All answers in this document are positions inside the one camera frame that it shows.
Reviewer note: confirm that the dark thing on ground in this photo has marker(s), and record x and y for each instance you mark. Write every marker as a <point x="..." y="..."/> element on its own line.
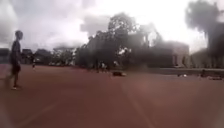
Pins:
<point x="118" y="73"/>

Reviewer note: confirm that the low grey wall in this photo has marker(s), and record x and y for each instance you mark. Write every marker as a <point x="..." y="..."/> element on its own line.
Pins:
<point x="186" y="71"/>

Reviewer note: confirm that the dark tree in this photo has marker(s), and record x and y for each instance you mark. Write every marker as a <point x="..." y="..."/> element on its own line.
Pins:
<point x="206" y="16"/>

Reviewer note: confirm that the distant row of buildings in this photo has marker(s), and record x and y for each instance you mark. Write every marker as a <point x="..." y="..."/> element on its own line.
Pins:
<point x="43" y="56"/>

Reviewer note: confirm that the pale building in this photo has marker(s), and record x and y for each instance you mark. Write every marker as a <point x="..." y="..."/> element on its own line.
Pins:
<point x="174" y="53"/>

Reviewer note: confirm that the red running track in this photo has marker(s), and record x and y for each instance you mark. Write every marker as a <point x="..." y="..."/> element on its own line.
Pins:
<point x="83" y="100"/>

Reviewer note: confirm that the group of large trees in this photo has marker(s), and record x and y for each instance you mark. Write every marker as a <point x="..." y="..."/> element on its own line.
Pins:
<point x="116" y="40"/>

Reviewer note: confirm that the person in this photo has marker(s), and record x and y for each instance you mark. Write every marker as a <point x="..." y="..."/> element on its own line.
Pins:
<point x="15" y="53"/>
<point x="33" y="62"/>

